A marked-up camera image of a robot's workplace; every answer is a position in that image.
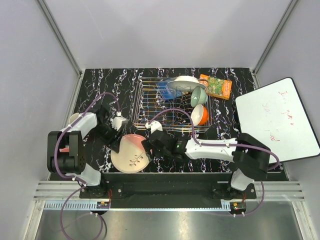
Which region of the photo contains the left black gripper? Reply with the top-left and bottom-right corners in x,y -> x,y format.
92,123 -> 124,153

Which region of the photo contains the pink cream floral plate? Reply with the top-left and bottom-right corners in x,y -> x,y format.
110,134 -> 150,174

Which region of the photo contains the metal wire dish rack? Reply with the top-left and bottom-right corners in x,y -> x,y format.
131,76 -> 213,133

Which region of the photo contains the orange mug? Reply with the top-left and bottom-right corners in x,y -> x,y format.
68,112 -> 82,127

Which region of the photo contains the orange bowl white inside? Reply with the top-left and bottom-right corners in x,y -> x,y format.
191,104 -> 209,126

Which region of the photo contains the green ceramic bowl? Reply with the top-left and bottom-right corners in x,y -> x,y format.
190,86 -> 208,108

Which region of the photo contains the white paper plate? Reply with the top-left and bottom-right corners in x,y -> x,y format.
167,76 -> 206,92

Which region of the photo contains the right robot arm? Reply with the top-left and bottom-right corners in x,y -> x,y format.
141,130 -> 271,199

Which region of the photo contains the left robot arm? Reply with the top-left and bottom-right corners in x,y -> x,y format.
47,106 -> 128,198

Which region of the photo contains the pink cup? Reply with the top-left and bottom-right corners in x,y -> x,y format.
59,147 -> 70,153

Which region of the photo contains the blue landscape book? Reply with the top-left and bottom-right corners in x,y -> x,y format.
156,79 -> 184,101

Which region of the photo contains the orange green book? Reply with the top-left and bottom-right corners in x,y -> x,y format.
199,74 -> 232,100

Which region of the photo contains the white whiteboard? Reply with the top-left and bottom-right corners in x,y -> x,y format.
235,77 -> 320,162

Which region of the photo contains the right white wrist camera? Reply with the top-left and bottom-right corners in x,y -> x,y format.
145,120 -> 163,134

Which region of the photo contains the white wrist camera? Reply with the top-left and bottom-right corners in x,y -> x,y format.
145,120 -> 163,134
111,116 -> 128,131

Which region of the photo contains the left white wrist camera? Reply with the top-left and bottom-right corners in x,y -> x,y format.
111,116 -> 128,131

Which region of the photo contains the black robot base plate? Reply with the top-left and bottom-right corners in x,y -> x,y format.
79,172 -> 257,209

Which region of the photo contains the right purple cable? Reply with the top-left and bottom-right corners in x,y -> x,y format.
147,108 -> 281,217

